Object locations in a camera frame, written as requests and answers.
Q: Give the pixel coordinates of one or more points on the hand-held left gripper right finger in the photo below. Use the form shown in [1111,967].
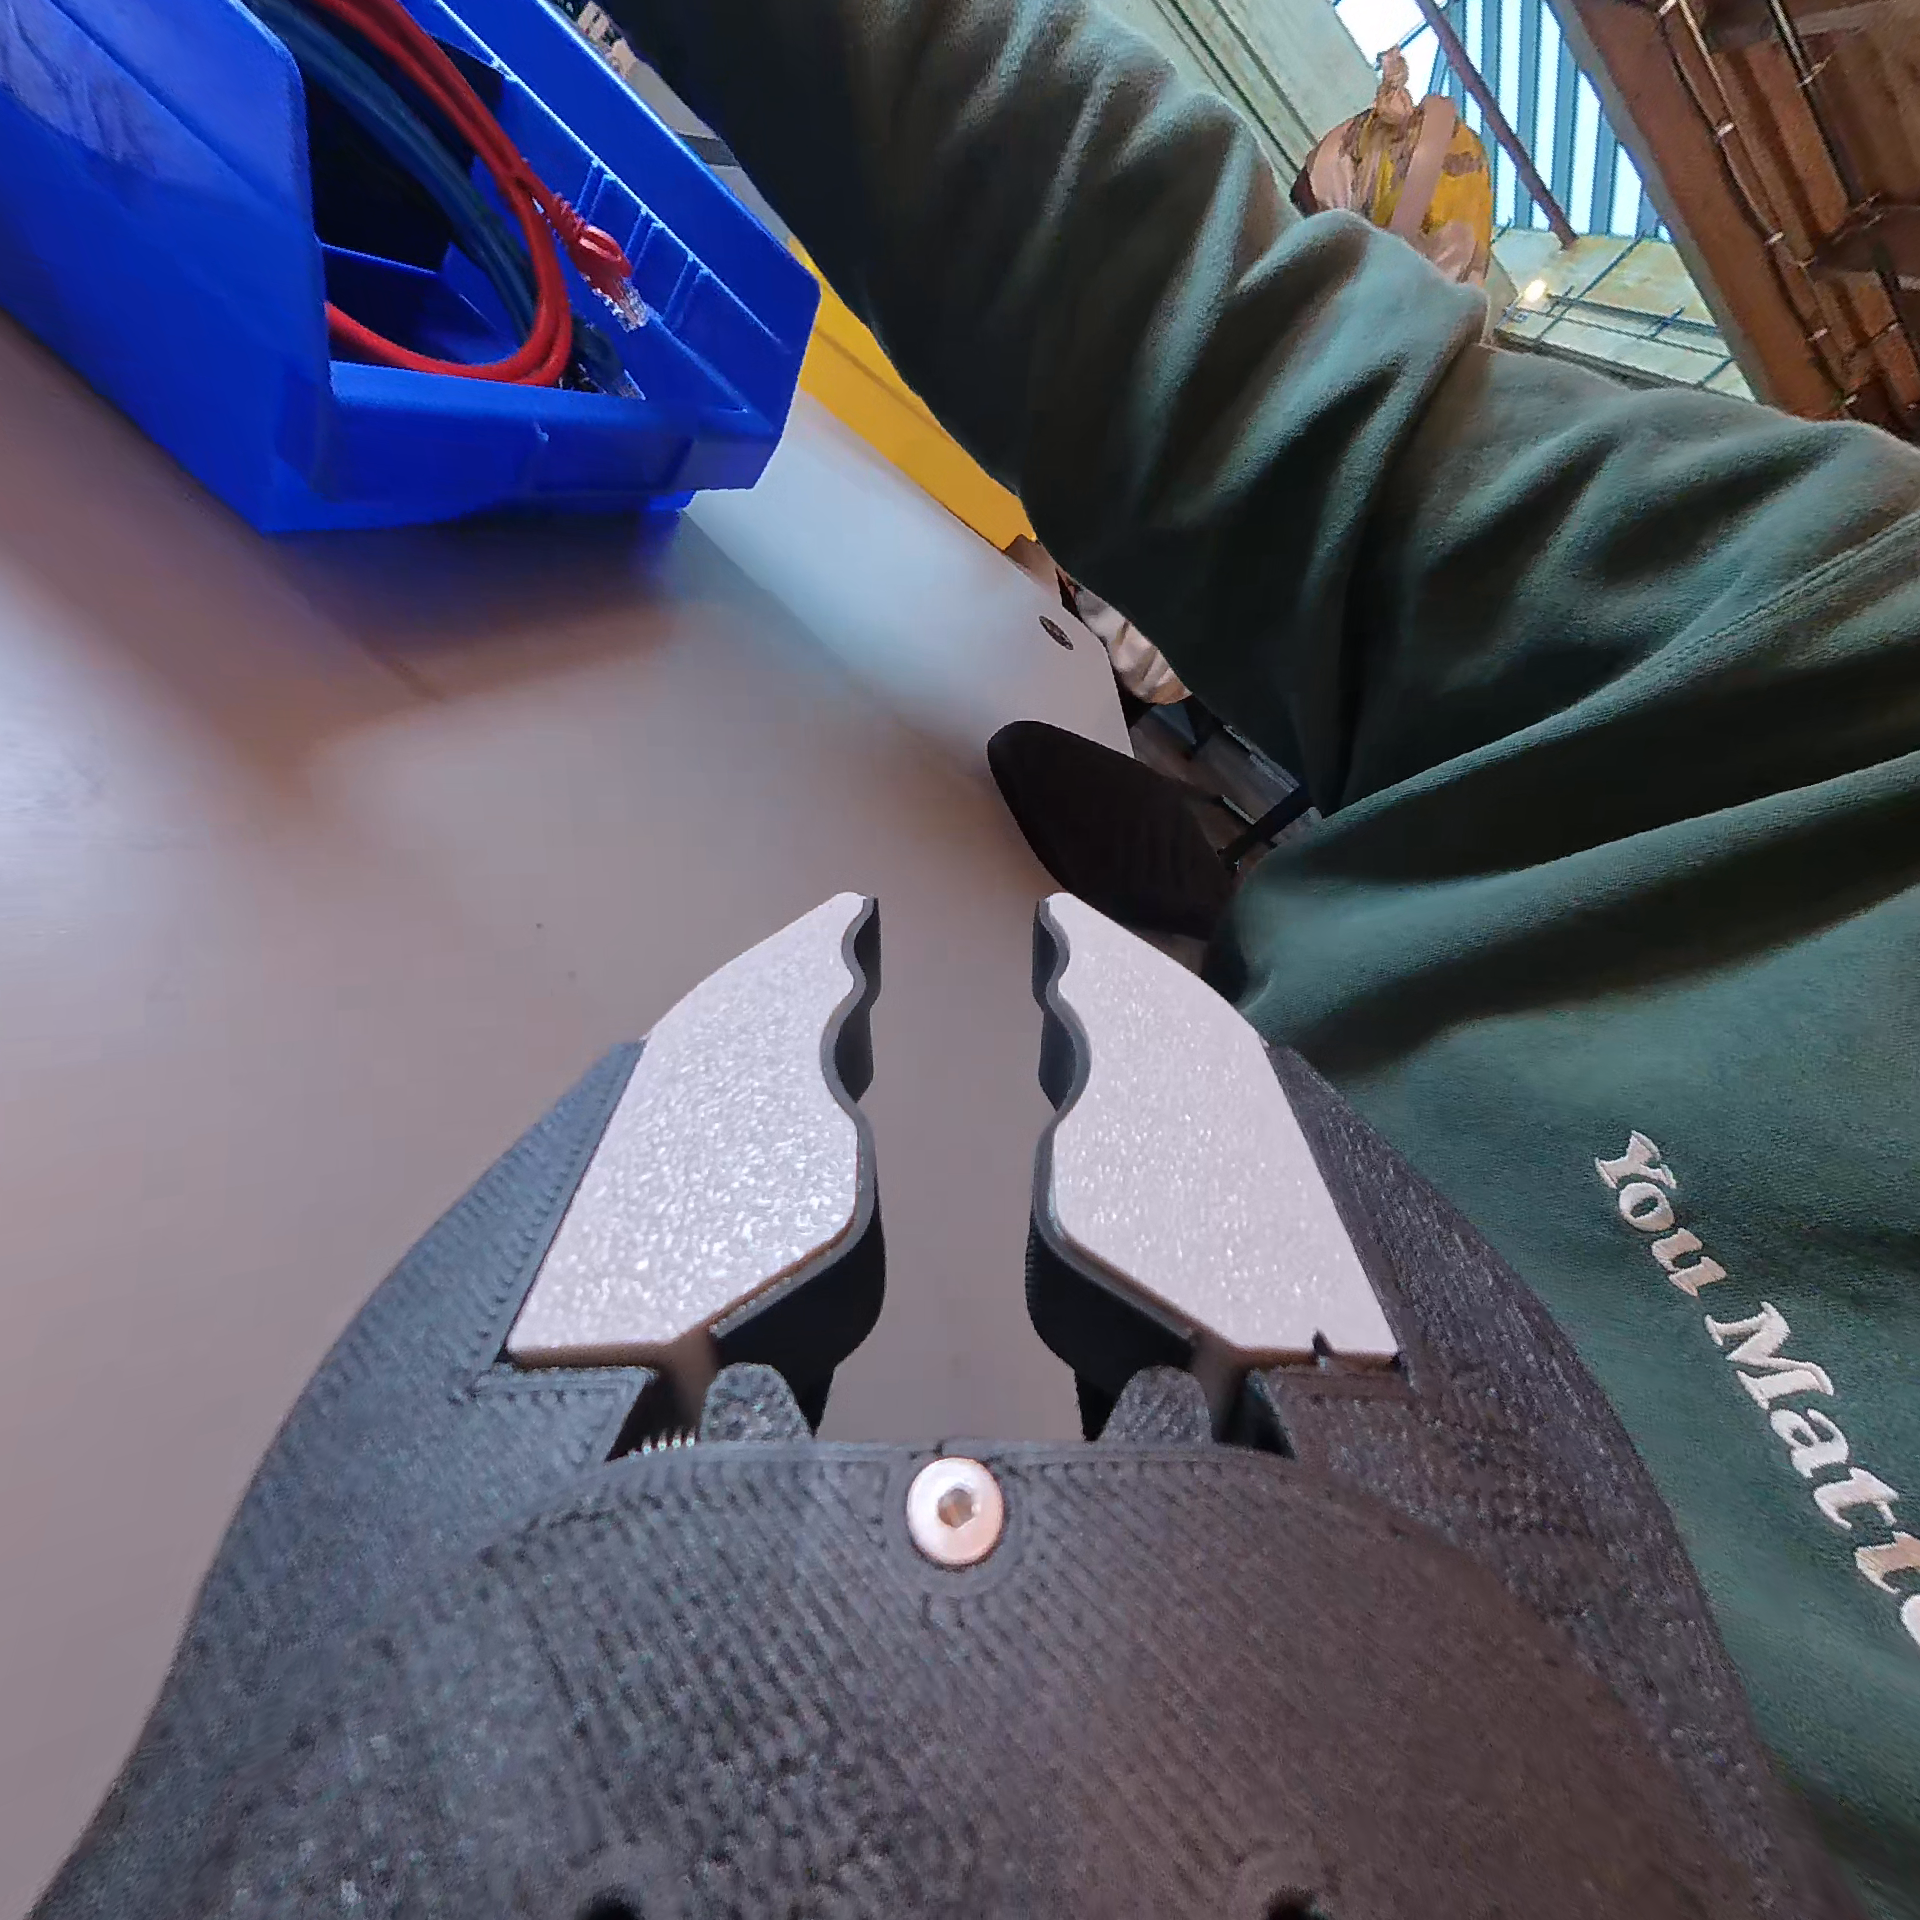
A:
[1201,1172]

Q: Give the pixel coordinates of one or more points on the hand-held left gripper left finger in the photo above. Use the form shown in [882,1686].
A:
[721,1155]

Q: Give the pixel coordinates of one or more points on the person's right forearm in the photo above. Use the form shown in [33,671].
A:
[1201,376]

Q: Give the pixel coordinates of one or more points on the person's green sweatshirt torso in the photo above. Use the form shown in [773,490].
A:
[1577,1051]

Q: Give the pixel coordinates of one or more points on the yellow plastic storage bin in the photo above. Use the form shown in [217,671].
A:
[885,406]

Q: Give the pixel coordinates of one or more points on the yellow brown figurine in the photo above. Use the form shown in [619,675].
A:
[1403,149]

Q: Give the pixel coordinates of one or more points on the metal window railing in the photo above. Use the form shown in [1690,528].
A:
[1559,165]

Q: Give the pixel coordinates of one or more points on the blue plastic storage bin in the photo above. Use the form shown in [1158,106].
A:
[150,226]

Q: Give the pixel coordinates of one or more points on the wooden frame structure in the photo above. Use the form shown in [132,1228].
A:
[1770,182]

